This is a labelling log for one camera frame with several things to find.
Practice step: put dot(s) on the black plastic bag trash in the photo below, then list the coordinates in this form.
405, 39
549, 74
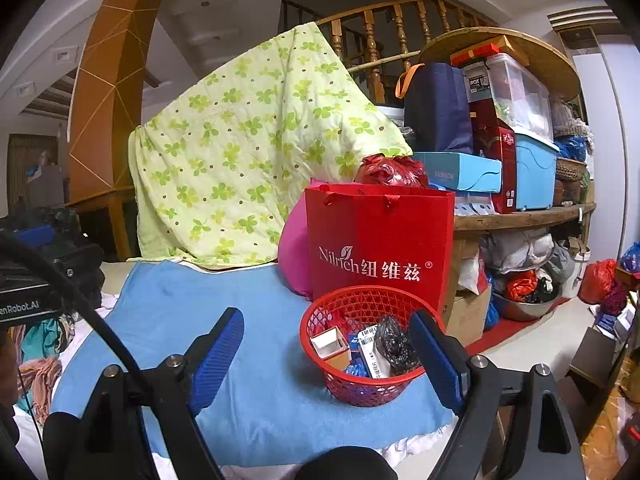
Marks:
392, 342

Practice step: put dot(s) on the blue white medicine box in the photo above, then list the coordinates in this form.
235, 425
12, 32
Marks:
377, 365

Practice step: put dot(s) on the metal bowl with bags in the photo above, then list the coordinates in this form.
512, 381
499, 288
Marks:
524, 296

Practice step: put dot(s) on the light blue cardboard box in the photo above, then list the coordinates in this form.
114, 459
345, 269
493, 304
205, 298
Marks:
461, 172

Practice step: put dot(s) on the orange wooden column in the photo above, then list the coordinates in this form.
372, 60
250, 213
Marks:
106, 108

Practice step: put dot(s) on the magenta pillow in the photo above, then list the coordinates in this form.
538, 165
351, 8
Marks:
293, 251

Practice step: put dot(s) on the green clover pattern quilt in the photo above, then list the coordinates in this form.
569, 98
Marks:
217, 172

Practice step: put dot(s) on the blue plastic storage bin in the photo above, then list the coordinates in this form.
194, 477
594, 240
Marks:
535, 172

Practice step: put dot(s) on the blue bed blanket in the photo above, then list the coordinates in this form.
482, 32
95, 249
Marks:
273, 407

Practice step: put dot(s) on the wooden stair railing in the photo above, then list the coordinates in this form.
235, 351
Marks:
380, 41

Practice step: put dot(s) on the red plastic bag in paper bag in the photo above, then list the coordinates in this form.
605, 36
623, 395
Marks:
396, 170

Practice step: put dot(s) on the left gripper black device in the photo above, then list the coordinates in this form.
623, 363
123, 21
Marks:
27, 295

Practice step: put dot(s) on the blue plastic bag trash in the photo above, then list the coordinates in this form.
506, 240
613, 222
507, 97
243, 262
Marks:
357, 368

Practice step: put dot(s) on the black clothes pile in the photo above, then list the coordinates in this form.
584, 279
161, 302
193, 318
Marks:
55, 233

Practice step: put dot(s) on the red mesh plastic basket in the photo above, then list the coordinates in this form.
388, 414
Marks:
352, 309

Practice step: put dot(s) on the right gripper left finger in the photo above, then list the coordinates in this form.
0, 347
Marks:
209, 358

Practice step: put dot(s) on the red Nilrich paper bag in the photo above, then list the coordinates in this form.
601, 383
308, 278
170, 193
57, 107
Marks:
390, 235

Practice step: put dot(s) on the navy fabric bag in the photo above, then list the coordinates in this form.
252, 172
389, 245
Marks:
436, 108

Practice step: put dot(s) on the brown cardboard box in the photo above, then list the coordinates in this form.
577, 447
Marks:
465, 319

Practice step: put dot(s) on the red gift box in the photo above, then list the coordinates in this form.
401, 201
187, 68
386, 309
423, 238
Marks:
494, 139

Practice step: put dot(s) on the clear plastic storage box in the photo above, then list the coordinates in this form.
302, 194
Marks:
520, 99

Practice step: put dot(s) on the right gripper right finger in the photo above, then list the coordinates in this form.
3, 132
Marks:
463, 383

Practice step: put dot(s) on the teal garment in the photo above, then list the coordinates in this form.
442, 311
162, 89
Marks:
39, 363

